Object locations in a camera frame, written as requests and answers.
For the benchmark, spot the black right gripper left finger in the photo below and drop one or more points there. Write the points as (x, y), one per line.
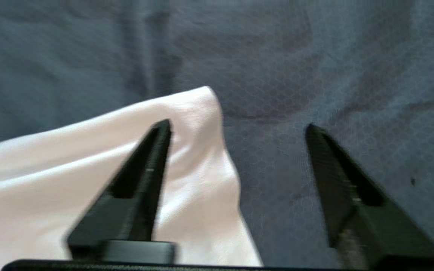
(126, 214)

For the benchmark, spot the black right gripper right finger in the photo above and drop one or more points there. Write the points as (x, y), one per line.
(367, 226)

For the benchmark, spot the white t-shirt blue print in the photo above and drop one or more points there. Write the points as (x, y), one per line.
(89, 188)

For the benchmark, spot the blue bed with headboard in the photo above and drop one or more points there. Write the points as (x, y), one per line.
(315, 75)

